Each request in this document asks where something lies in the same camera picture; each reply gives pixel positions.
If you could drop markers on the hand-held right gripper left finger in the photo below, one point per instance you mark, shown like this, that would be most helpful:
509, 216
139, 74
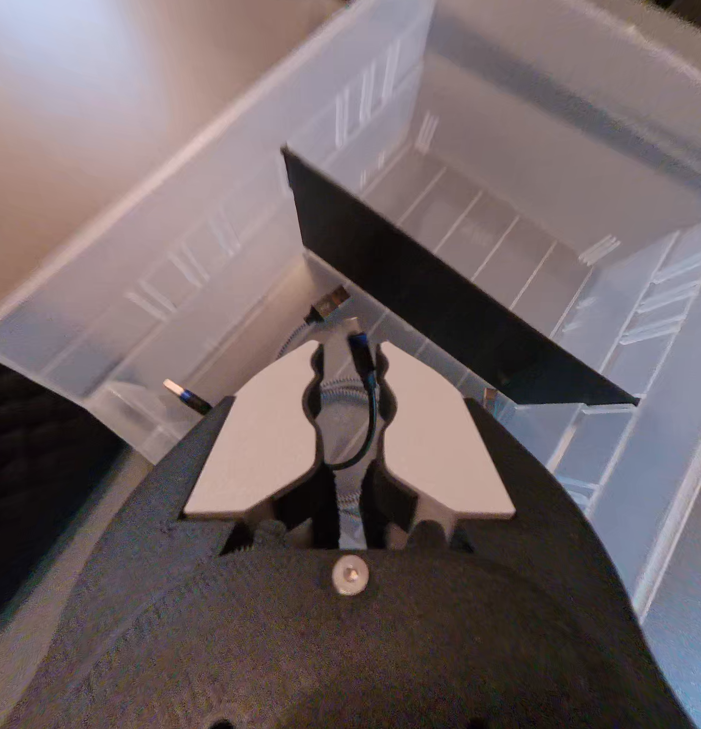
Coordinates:
259, 450

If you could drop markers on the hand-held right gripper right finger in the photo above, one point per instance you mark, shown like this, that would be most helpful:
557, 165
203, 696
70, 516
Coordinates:
447, 455

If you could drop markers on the clear plastic bin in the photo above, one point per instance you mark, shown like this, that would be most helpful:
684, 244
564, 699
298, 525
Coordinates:
555, 114

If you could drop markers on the black bin divider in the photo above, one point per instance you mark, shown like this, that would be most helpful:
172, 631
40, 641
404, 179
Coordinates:
441, 285

